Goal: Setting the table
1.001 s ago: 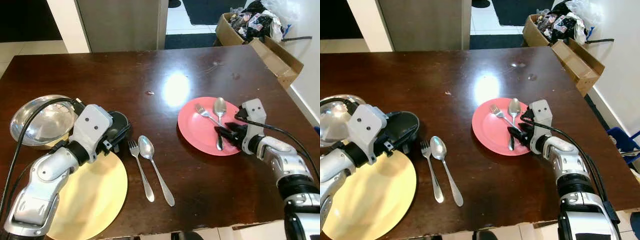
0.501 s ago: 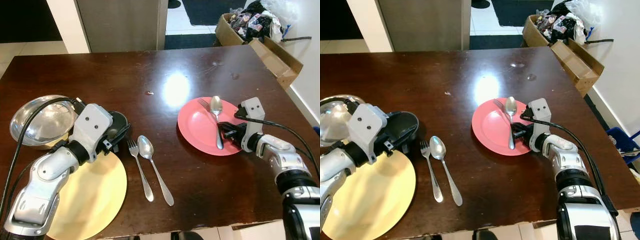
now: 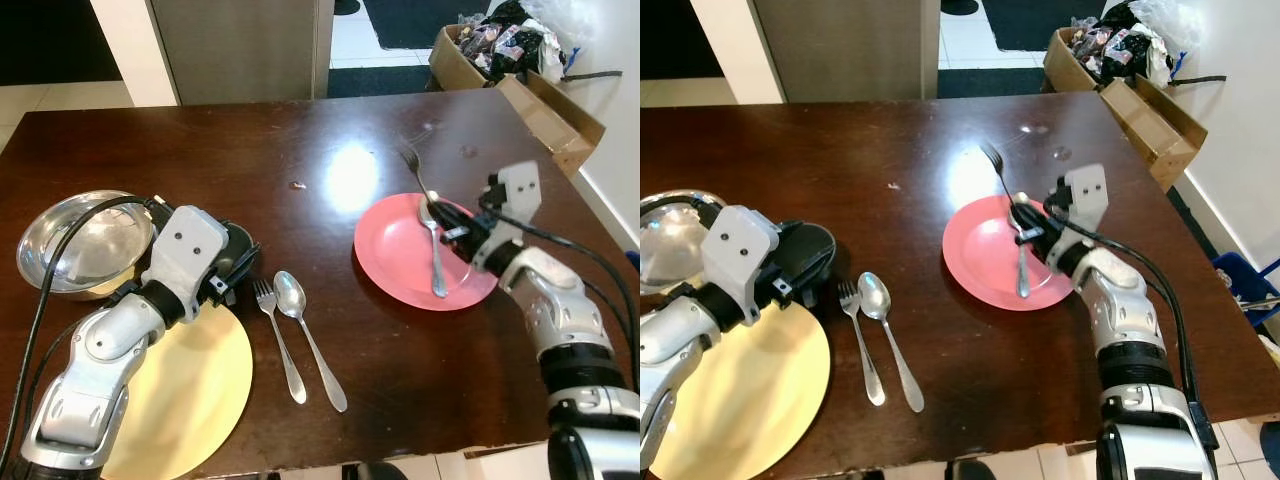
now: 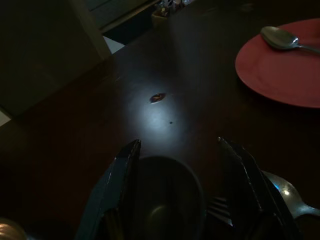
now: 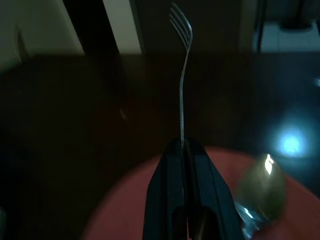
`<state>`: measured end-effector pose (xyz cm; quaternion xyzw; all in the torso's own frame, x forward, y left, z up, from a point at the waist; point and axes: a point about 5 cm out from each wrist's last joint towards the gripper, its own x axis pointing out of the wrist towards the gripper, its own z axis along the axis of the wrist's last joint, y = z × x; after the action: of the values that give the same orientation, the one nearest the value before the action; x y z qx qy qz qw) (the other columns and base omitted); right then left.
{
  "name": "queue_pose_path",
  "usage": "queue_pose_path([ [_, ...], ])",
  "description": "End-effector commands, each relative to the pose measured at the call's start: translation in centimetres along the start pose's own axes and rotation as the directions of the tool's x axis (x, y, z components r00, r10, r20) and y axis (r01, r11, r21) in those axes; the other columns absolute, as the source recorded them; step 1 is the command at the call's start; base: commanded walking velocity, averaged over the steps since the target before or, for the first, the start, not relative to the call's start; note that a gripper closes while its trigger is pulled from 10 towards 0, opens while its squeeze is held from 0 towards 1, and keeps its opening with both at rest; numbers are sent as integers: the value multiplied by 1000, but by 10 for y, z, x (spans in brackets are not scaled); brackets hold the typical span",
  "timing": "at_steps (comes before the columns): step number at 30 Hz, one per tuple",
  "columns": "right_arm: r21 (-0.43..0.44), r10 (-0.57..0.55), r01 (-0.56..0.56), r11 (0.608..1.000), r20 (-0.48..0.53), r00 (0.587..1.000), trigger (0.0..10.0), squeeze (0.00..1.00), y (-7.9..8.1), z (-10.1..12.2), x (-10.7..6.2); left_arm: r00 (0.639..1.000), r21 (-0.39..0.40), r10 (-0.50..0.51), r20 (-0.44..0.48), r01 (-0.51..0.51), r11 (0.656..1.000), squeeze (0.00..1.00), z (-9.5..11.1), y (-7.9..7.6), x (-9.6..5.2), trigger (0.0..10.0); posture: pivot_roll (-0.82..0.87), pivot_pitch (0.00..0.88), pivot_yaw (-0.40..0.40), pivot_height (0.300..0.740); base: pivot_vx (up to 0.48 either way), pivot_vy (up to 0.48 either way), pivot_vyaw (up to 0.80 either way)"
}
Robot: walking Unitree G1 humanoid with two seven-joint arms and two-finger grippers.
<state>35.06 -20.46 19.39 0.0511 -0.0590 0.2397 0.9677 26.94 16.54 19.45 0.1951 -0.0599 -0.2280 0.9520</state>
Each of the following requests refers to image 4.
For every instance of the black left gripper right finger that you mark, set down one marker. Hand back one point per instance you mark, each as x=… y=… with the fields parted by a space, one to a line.
x=247 y=180

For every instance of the silver metal fork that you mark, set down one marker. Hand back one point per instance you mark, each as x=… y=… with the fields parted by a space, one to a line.
x=218 y=211

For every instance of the red round plate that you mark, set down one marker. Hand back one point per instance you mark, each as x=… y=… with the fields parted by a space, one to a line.
x=280 y=72

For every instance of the large silver metal spoon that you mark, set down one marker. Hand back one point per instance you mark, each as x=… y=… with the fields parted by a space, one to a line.
x=287 y=195

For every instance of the small oval sticker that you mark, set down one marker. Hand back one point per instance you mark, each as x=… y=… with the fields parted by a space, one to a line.
x=157 y=97

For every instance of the small basket with items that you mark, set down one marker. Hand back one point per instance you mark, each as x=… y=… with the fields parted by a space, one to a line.
x=160 y=16

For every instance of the dark round cup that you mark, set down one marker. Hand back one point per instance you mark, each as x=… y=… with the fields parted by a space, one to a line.
x=165 y=197

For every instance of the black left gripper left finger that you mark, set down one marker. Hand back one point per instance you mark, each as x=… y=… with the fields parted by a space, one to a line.
x=115 y=185

